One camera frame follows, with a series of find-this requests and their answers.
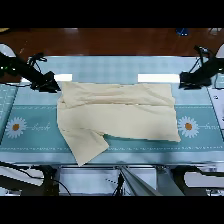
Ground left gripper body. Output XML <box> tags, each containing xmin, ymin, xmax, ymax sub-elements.
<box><xmin>30</xmin><ymin>71</ymin><xmax>62</xmax><ymax>94</ymax></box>

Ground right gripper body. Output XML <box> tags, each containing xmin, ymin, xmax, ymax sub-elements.
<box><xmin>178</xmin><ymin>70</ymin><xmax>203</xmax><ymax>91</ymax></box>

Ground cream T-shirt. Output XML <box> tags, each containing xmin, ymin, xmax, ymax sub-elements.
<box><xmin>56</xmin><ymin>80</ymin><xmax>182</xmax><ymax>167</ymax></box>

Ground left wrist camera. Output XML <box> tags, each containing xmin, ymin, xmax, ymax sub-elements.
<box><xmin>27</xmin><ymin>52</ymin><xmax>49</xmax><ymax>73</ymax></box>

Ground silver frame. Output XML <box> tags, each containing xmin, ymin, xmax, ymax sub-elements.
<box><xmin>0</xmin><ymin>161</ymin><xmax>224</xmax><ymax>197</ymax></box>

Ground black cable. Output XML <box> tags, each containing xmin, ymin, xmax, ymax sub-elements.
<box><xmin>112</xmin><ymin>172</ymin><xmax>126</xmax><ymax>197</ymax></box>

